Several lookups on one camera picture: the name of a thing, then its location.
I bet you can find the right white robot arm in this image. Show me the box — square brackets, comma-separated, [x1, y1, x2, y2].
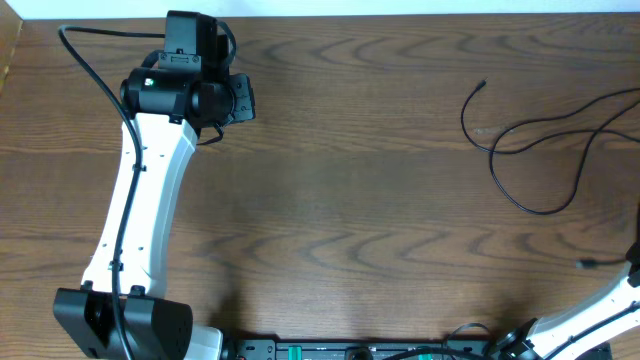
[489, 243, 639, 360]

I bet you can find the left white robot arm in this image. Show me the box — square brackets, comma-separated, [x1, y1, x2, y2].
[53, 11, 255, 359]

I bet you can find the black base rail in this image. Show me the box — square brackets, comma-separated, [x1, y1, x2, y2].
[219, 336, 499, 360]

